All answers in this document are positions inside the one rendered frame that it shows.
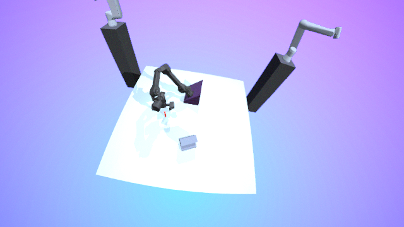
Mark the light blue sloped panel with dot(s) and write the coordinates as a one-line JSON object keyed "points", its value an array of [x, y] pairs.
{"points": [[188, 142]]}

